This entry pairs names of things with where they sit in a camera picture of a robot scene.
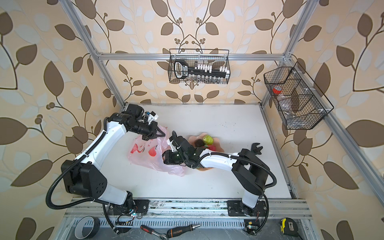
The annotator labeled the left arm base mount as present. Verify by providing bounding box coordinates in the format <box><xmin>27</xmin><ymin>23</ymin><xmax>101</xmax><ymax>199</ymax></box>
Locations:
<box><xmin>110</xmin><ymin>199</ymin><xmax>150</xmax><ymax>216</ymax></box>

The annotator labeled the black wire basket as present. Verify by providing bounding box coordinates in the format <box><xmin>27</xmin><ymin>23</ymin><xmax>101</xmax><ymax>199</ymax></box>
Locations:
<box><xmin>264</xmin><ymin>62</ymin><xmax>334</xmax><ymax>130</ymax></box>
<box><xmin>168</xmin><ymin>48</ymin><xmax>231</xmax><ymax>85</ymax></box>

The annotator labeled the black socket tool set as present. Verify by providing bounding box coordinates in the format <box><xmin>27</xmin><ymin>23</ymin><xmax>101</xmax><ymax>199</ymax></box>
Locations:
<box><xmin>173</xmin><ymin>60</ymin><xmax>231</xmax><ymax>80</ymax></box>

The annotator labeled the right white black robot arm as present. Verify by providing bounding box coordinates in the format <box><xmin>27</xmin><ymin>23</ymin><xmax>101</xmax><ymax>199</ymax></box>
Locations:
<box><xmin>162</xmin><ymin>131</ymin><xmax>277</xmax><ymax>217</ymax></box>

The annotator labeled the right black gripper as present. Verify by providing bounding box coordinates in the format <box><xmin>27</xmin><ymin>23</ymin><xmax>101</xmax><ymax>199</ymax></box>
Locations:
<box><xmin>157</xmin><ymin>149</ymin><xmax>189</xmax><ymax>166</ymax></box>

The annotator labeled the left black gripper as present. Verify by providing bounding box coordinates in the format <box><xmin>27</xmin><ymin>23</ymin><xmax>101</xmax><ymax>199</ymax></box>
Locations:
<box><xmin>129</xmin><ymin>120</ymin><xmax>167</xmax><ymax>140</ymax></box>

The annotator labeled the red strawberry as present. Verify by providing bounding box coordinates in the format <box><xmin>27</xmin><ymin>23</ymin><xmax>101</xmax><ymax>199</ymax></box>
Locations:
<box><xmin>208</xmin><ymin>145</ymin><xmax>216</xmax><ymax>152</ymax></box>

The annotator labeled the pink plastic bag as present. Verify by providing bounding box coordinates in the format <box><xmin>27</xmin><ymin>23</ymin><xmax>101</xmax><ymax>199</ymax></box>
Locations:
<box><xmin>127</xmin><ymin>126</ymin><xmax>185</xmax><ymax>177</ymax></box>

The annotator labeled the red handled ratchet wrench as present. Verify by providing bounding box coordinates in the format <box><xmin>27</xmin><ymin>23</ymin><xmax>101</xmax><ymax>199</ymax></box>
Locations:
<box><xmin>140</xmin><ymin>225</ymin><xmax>169</xmax><ymax>240</ymax></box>

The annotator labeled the clear bottle with red cap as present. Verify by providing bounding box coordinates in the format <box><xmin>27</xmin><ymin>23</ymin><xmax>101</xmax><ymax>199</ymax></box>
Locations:
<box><xmin>273</xmin><ymin>86</ymin><xmax>300</xmax><ymax>121</ymax></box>

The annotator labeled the black orange screwdriver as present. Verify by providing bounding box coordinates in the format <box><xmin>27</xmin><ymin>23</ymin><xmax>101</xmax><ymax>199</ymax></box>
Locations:
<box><xmin>167</xmin><ymin>224</ymin><xmax>201</xmax><ymax>239</ymax></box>

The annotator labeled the green pear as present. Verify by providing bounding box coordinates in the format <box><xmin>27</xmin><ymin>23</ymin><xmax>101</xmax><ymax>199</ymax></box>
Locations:
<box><xmin>203</xmin><ymin>135</ymin><xmax>214</xmax><ymax>145</ymax></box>

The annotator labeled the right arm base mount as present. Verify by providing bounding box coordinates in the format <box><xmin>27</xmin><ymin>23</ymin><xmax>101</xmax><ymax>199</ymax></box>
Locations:
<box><xmin>227</xmin><ymin>200</ymin><xmax>269</xmax><ymax>217</ymax></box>

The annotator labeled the right black wire basket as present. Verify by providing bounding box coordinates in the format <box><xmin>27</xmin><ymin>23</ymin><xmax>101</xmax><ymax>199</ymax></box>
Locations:
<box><xmin>264</xmin><ymin>62</ymin><xmax>334</xmax><ymax>130</ymax></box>

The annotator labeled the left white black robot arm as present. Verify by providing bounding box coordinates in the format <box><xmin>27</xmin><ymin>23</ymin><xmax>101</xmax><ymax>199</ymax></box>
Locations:
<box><xmin>46</xmin><ymin>104</ymin><xmax>166</xmax><ymax>212</ymax></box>

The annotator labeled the back black wire basket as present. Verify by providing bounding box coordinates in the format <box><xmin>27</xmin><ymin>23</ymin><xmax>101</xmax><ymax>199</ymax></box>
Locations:
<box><xmin>168</xmin><ymin>48</ymin><xmax>231</xmax><ymax>85</ymax></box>

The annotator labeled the dark purple fruit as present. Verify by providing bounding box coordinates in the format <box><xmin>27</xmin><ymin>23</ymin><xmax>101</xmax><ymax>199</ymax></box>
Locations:
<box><xmin>194</xmin><ymin>139</ymin><xmax>205</xmax><ymax>148</ymax></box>

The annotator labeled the black tape roll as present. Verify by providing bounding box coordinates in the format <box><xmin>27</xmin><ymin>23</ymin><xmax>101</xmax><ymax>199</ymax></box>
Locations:
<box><xmin>74</xmin><ymin>216</ymin><xmax>101</xmax><ymax>240</ymax></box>

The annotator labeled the yellow black tape measure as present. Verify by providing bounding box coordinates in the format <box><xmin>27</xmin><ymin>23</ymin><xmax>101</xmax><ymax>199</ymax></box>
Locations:
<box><xmin>281</xmin><ymin>218</ymin><xmax>300</xmax><ymax>237</ymax></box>

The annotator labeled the small green circuit board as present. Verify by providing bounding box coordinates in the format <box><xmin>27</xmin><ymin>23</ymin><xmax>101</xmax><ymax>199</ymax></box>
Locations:
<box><xmin>244</xmin><ymin>219</ymin><xmax>261</xmax><ymax>235</ymax></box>

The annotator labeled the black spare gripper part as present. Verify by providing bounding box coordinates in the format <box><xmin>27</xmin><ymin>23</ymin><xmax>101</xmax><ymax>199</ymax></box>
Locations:
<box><xmin>251</xmin><ymin>143</ymin><xmax>263</xmax><ymax>155</ymax></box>

